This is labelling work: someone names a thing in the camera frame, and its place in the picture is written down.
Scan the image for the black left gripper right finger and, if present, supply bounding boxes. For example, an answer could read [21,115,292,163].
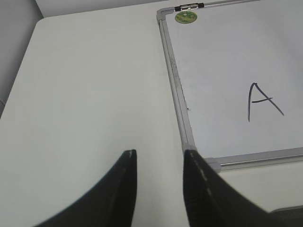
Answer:
[183,149,303,227]

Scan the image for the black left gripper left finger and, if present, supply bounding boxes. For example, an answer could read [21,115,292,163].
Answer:
[39,149,137,227]

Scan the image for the round green magnet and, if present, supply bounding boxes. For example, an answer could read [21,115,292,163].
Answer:
[175,11,197,24]

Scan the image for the white board with aluminium frame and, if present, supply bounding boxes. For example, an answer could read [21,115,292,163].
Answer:
[157,0,303,171]

